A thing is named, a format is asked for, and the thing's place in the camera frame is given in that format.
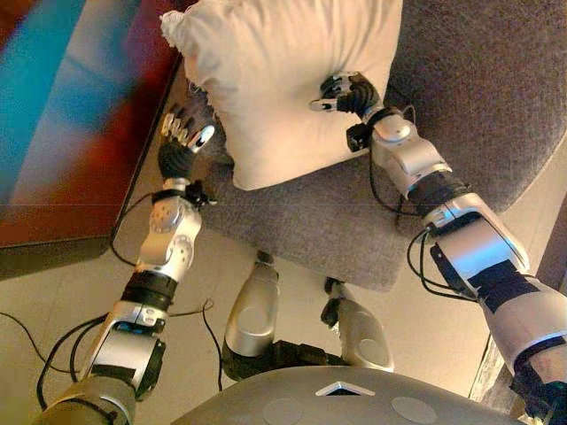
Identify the silver right robot leg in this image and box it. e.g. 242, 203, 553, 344
321, 276, 395, 373

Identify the glossy brown wardrobe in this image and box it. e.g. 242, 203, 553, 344
0, 0, 185, 280

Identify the grey robot torso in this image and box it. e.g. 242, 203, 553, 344
172, 366, 519, 425

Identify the black floor cable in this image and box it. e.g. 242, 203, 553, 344
170, 298, 223, 393

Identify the grey fabric armchair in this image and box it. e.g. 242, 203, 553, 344
185, 0, 567, 293

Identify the silver robot leg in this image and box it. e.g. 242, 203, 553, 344
221, 251, 281, 382
321, 276, 395, 373

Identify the grey patterned rug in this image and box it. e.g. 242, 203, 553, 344
469, 336, 519, 402

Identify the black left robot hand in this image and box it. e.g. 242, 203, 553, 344
157, 104, 217, 182

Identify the white fringed cushion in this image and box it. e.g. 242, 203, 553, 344
159, 0, 404, 191

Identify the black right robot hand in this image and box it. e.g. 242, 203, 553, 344
308, 70, 384, 120

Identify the silver left robot leg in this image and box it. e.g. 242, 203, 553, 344
221, 251, 281, 382

